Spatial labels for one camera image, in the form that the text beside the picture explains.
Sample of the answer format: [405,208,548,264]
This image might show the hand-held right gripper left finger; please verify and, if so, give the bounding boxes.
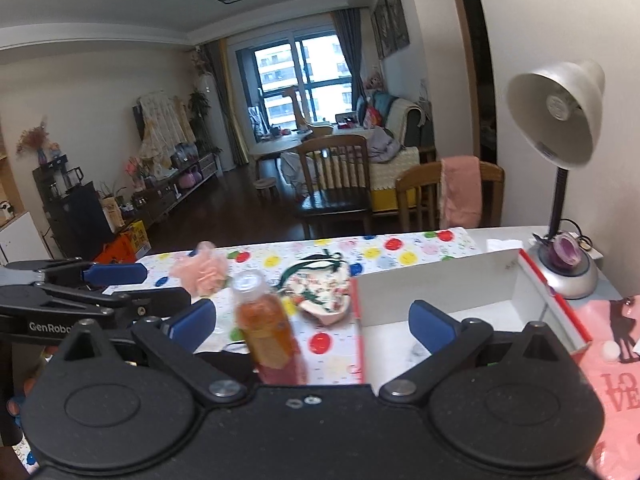
[59,299,248,406]

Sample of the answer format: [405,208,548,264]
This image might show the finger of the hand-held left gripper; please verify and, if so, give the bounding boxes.
[0,284,192,322]
[0,257,149,289]

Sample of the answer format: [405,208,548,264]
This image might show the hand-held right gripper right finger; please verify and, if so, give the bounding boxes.
[378,300,576,405]

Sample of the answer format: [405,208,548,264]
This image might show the white cardboard box red edge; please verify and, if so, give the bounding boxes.
[350,247,593,386]

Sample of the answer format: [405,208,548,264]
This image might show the orange cardboard box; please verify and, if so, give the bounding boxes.
[92,220,152,264]

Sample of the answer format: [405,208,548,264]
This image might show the pink mesh flower puff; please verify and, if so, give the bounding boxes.
[170,241,232,297]

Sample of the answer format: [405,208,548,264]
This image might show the dark side cabinet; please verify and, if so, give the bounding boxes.
[32,162,117,261]

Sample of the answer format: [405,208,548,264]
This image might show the orange drink bottle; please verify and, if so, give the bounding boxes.
[230,270,308,386]

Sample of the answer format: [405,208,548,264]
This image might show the low tv cabinet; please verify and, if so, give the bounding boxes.
[122,152,223,226]

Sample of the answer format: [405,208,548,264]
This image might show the balloon print tablecloth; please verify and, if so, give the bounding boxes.
[102,227,478,386]

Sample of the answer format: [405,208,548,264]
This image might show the pink towel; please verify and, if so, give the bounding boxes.
[440,156,483,231]

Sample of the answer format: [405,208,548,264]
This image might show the wooden slat-back chair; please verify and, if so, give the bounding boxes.
[295,135,373,238]

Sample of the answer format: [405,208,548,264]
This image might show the purple round container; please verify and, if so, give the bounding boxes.
[552,232,584,267]

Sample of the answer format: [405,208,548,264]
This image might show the dried flower bouquet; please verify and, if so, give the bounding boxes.
[16,120,57,162]

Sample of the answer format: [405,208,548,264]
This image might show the sofa with cream cover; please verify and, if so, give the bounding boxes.
[357,95,436,211]

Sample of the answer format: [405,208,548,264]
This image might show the white tower air conditioner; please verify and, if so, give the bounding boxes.
[197,74,236,171]

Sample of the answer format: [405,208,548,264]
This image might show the grey clothes pile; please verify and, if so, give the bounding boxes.
[367,127,404,164]

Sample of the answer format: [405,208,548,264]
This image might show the green potted plant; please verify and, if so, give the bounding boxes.
[189,87,214,151]

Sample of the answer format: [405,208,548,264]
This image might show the round wooden table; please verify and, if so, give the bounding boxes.
[248,132,336,161]

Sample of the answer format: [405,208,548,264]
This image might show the brown curtain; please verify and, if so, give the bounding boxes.
[202,40,251,166]

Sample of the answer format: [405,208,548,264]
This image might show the silver desk lamp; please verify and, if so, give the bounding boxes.
[506,59,606,301]

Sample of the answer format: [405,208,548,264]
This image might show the wooden giraffe figure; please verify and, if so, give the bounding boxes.
[285,87,314,131]

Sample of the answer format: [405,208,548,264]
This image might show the large window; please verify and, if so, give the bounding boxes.
[235,35,351,136]

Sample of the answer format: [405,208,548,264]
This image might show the grey curtain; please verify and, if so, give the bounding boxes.
[332,8,368,106]

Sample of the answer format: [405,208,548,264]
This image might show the christmas print drawstring bag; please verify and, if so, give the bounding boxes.
[277,252,353,326]

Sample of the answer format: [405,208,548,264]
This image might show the black lamp cable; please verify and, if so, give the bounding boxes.
[562,219,607,262]

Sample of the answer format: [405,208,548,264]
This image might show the framed wall pictures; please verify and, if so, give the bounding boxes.
[371,0,411,59]

